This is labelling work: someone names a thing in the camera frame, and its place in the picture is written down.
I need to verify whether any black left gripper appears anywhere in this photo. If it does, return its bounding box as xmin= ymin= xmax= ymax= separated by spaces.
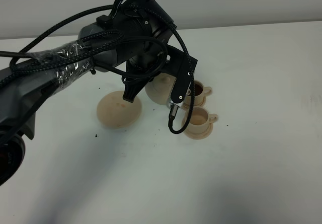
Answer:
xmin=122 ymin=45 xmax=181 ymax=103

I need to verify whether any beige teapot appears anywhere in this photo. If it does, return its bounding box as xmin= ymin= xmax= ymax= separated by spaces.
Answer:
xmin=145 ymin=73 xmax=189 ymax=108

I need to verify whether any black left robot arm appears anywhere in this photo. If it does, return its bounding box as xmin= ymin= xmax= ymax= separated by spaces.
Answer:
xmin=1 ymin=0 xmax=176 ymax=183

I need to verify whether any beige teapot saucer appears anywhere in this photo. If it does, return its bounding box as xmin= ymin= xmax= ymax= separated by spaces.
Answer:
xmin=97 ymin=91 xmax=142 ymax=129

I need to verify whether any beige far cup saucer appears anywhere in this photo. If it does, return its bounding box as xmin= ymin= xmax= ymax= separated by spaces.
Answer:
xmin=182 ymin=96 xmax=206 ymax=110

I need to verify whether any beige cup saucer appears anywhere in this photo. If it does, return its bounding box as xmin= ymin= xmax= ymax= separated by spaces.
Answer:
xmin=184 ymin=121 xmax=213 ymax=140
xmin=182 ymin=96 xmax=206 ymax=110

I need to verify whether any beige far teacup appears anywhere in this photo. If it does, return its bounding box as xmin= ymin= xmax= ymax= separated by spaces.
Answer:
xmin=186 ymin=81 xmax=212 ymax=97

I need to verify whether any beige teacup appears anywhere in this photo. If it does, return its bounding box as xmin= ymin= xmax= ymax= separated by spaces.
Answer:
xmin=186 ymin=81 xmax=212 ymax=97
xmin=184 ymin=106 xmax=218 ymax=136

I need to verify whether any beige near teacup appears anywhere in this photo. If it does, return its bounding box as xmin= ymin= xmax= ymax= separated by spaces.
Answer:
xmin=184 ymin=106 xmax=218 ymax=136

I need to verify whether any beige near cup saucer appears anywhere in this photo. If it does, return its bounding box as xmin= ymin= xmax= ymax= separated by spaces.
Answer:
xmin=184 ymin=121 xmax=213 ymax=140

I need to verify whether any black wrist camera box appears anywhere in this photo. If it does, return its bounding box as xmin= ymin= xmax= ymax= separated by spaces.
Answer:
xmin=162 ymin=45 xmax=198 ymax=108

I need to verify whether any black braided camera cable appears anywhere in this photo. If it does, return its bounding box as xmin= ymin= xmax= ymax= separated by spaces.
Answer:
xmin=0 ymin=4 xmax=196 ymax=134

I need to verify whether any black smooth arm cable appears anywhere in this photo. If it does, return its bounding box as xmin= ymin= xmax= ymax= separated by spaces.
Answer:
xmin=93 ymin=0 xmax=169 ymax=80

